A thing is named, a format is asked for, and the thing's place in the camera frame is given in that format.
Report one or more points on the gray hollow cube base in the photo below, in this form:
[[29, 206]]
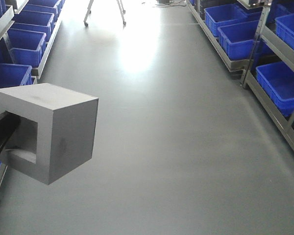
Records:
[[56, 131]]

